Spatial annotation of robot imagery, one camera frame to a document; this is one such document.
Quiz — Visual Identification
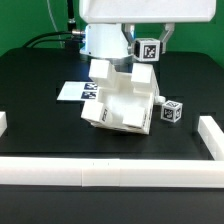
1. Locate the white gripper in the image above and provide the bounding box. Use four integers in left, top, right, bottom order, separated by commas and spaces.
79, 0, 216, 54

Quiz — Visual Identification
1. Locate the white tagged cube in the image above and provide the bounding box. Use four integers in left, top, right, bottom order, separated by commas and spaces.
161, 100, 183, 123
134, 38, 160, 62

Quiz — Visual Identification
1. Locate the white chair seat part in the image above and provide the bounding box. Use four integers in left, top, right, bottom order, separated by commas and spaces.
87, 88, 166, 135

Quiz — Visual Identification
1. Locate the white chair back frame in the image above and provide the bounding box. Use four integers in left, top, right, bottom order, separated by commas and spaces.
89, 59, 160, 96

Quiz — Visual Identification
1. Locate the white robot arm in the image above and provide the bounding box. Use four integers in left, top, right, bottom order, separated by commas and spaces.
79, 0, 216, 62

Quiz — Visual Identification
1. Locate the black vertical pole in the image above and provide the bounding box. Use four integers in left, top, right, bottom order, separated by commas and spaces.
66, 0, 76, 31

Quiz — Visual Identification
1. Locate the white right fence bar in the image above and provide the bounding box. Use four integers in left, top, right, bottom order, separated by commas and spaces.
198, 116, 224, 161

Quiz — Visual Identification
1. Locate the white fence bar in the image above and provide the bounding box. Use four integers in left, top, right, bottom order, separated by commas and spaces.
0, 111, 7, 137
0, 157, 224, 188
198, 116, 224, 161

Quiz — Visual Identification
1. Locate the white left fence bar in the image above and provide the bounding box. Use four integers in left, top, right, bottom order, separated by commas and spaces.
0, 111, 7, 137

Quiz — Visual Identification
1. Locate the white front fence bar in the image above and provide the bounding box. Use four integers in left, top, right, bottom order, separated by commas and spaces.
0, 157, 224, 188

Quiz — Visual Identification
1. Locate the black cable with connector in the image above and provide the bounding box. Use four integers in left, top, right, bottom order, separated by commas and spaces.
21, 29, 87, 49

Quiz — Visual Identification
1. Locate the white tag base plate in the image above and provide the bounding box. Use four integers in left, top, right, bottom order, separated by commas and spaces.
57, 81, 98, 101

